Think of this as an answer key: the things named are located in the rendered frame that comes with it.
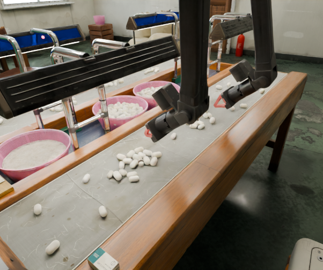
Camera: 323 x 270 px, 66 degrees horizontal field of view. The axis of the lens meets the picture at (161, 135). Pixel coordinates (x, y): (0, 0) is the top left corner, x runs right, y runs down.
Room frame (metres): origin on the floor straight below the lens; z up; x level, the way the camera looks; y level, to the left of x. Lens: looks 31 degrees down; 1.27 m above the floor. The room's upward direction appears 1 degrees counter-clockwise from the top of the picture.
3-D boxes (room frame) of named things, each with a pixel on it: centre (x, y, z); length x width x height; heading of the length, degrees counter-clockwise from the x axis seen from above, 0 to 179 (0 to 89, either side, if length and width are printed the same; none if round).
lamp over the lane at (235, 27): (1.46, -0.46, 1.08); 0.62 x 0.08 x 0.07; 141
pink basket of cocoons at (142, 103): (1.09, 0.20, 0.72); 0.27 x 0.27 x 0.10
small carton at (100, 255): (0.30, 0.13, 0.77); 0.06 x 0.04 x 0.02; 51
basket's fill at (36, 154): (0.75, 0.47, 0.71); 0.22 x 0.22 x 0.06
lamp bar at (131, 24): (1.81, -0.02, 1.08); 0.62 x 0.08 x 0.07; 141
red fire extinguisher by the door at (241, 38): (5.09, -1.60, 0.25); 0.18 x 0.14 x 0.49; 147
